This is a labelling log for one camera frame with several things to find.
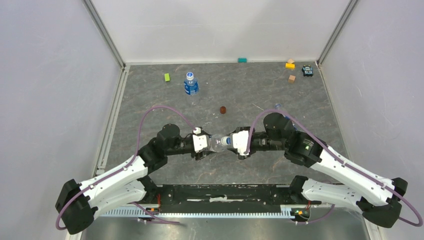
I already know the red label clear bottle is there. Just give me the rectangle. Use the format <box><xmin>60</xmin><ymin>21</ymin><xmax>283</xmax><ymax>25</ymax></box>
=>
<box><xmin>209</xmin><ymin>134</ymin><xmax>228</xmax><ymax>153</ymax></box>

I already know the blue label Pocari bottle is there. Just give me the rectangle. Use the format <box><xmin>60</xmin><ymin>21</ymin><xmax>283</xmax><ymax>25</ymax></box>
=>
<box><xmin>184</xmin><ymin>76</ymin><xmax>199</xmax><ymax>96</ymax></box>

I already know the white blue Pocari cap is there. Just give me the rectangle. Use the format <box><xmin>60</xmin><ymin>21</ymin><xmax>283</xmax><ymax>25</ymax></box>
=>
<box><xmin>186</xmin><ymin>72</ymin><xmax>194</xmax><ymax>81</ymax></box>

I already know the white blue bottle cap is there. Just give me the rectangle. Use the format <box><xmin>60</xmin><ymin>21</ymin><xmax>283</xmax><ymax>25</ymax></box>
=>
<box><xmin>221</xmin><ymin>136</ymin><xmax>231</xmax><ymax>146</ymax></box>

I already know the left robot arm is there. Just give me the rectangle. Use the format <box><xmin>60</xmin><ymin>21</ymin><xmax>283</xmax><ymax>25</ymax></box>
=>
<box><xmin>55</xmin><ymin>124</ymin><xmax>212</xmax><ymax>235</ymax></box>

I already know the Pepsi label clear bottle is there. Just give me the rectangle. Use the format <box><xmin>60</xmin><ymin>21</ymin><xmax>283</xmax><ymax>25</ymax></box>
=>
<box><xmin>274</xmin><ymin>103</ymin><xmax>297</xmax><ymax>130</ymax></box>

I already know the brown cylinder block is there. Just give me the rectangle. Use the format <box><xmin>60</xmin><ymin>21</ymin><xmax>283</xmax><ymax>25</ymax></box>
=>
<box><xmin>219</xmin><ymin>106</ymin><xmax>227</xmax><ymax>115</ymax></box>

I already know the green block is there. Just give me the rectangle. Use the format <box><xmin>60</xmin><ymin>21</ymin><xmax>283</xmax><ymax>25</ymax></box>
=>
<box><xmin>164</xmin><ymin>73</ymin><xmax>171</xmax><ymax>82</ymax></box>

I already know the teal block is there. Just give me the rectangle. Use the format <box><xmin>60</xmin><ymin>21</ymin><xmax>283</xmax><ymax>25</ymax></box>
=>
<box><xmin>237</xmin><ymin>57</ymin><xmax>248</xmax><ymax>63</ymax></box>

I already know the tan cube block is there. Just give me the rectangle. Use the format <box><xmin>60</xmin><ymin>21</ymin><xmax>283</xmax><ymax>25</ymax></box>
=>
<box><xmin>288</xmin><ymin>75</ymin><xmax>296</xmax><ymax>84</ymax></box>

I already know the yellow block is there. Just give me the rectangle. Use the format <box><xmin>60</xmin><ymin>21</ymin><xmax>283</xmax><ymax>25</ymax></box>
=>
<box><xmin>285</xmin><ymin>62</ymin><xmax>296</xmax><ymax>70</ymax></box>

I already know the black blue toy car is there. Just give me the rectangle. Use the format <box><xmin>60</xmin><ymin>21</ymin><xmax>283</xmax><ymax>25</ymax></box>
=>
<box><xmin>301</xmin><ymin>65</ymin><xmax>314</xmax><ymax>77</ymax></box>

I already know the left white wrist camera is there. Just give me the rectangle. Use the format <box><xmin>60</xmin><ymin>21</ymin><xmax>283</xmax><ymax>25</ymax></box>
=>
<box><xmin>192</xmin><ymin>127</ymin><xmax>210</xmax><ymax>153</ymax></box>

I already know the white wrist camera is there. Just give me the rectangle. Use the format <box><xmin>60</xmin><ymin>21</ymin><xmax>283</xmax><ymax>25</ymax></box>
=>
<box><xmin>192</xmin><ymin>127</ymin><xmax>210</xmax><ymax>153</ymax></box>
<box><xmin>231</xmin><ymin>130</ymin><xmax>249</xmax><ymax>156</ymax></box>

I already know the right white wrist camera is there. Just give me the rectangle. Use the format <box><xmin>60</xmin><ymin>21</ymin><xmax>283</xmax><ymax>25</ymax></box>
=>
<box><xmin>231</xmin><ymin>130</ymin><xmax>249</xmax><ymax>156</ymax></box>

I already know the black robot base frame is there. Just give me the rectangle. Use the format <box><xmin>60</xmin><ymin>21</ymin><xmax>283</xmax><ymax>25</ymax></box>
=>
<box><xmin>137</xmin><ymin>184</ymin><xmax>309</xmax><ymax>214</ymax></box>

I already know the white slotted cable duct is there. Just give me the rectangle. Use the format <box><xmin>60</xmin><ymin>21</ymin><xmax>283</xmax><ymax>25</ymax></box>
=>
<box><xmin>101</xmin><ymin>205</ymin><xmax>309</xmax><ymax>220</ymax></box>

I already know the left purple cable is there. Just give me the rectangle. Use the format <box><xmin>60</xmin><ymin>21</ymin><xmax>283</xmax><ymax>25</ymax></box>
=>
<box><xmin>55</xmin><ymin>105</ymin><xmax>201</xmax><ymax>231</ymax></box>

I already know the purple cable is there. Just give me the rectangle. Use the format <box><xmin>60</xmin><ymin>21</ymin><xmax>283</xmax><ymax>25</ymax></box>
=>
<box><xmin>244</xmin><ymin>109</ymin><xmax>424</xmax><ymax>228</ymax></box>
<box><xmin>55</xmin><ymin>105</ymin><xmax>201</xmax><ymax>231</ymax></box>

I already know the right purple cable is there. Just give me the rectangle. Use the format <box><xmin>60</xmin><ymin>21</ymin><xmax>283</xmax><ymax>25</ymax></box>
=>
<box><xmin>244</xmin><ymin>109</ymin><xmax>424</xmax><ymax>228</ymax></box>

